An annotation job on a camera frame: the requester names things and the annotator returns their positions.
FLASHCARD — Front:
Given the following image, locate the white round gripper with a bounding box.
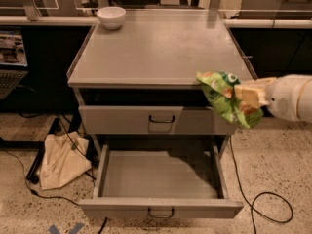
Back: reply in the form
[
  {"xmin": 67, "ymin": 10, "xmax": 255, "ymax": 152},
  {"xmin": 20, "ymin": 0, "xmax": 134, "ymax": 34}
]
[{"xmin": 234, "ymin": 74, "xmax": 307, "ymax": 121}]

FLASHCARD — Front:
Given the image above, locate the green rice chip bag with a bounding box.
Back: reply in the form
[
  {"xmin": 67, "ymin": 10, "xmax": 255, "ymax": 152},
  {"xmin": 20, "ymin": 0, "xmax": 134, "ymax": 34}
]
[{"xmin": 196, "ymin": 71, "xmax": 263, "ymax": 129}]

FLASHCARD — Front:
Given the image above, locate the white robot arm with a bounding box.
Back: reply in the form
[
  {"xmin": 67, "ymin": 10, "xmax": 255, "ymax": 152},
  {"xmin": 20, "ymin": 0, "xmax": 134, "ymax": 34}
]
[{"xmin": 234, "ymin": 74, "xmax": 312, "ymax": 123}]

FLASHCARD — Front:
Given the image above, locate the grey metal drawer cabinet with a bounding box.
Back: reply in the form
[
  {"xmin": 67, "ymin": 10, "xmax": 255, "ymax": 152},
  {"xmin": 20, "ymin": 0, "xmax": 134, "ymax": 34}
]
[{"xmin": 68, "ymin": 10, "xmax": 254, "ymax": 151}]

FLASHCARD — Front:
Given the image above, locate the open middle grey drawer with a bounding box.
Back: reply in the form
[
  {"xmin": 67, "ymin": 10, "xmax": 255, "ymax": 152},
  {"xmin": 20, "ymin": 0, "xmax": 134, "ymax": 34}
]
[{"xmin": 80, "ymin": 145, "xmax": 243, "ymax": 218}]

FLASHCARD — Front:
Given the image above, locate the closed upper grey drawer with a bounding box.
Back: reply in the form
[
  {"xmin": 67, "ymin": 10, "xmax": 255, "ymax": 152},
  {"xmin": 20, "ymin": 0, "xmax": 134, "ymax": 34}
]
[{"xmin": 79, "ymin": 105, "xmax": 237, "ymax": 135}]

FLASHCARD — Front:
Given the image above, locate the beige cloth tote bag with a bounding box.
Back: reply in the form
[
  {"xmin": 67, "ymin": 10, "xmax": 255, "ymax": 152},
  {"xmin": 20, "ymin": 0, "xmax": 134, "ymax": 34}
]
[{"xmin": 39, "ymin": 132, "xmax": 92, "ymax": 190}]

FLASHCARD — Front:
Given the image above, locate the white ceramic bowl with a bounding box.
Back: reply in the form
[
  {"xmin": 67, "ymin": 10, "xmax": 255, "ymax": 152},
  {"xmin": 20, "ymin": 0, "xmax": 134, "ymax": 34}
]
[{"xmin": 97, "ymin": 7, "xmax": 126, "ymax": 30}]

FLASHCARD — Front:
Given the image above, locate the black table leg base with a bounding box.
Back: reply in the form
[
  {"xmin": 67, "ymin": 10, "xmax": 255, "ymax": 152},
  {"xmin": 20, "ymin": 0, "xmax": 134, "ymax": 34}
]
[{"xmin": 0, "ymin": 117, "xmax": 62, "ymax": 185}]

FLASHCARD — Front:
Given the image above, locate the laptop computer at left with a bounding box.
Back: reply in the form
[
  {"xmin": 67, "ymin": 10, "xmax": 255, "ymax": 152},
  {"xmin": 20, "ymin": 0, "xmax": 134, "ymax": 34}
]
[{"xmin": 0, "ymin": 26, "xmax": 29, "ymax": 99}]

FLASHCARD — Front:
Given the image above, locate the blue tape cross on floor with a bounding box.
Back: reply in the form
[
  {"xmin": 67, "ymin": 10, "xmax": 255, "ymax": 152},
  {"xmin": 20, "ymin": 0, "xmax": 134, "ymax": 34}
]
[{"xmin": 48, "ymin": 223, "xmax": 84, "ymax": 234}]

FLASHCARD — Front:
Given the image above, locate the white horizontal rail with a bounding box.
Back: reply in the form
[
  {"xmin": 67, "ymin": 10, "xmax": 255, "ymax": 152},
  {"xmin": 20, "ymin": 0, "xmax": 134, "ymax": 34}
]
[{"xmin": 0, "ymin": 16, "xmax": 312, "ymax": 29}]

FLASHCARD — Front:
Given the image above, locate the black cable on floor right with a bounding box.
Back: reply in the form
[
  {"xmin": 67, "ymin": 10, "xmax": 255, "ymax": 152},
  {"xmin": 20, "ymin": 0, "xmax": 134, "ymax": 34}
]
[{"xmin": 228, "ymin": 136, "xmax": 294, "ymax": 234}]

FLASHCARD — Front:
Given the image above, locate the black cable on floor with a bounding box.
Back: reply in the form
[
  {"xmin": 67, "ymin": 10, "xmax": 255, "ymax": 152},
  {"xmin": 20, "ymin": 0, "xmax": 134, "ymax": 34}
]
[
  {"xmin": 228, "ymin": 136, "xmax": 294, "ymax": 234},
  {"xmin": 0, "ymin": 114, "xmax": 109, "ymax": 234}
]

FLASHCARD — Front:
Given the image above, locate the black cable on floor left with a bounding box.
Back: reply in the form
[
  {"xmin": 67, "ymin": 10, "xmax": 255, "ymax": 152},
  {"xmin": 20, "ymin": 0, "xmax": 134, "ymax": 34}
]
[{"xmin": 0, "ymin": 114, "xmax": 109, "ymax": 234}]

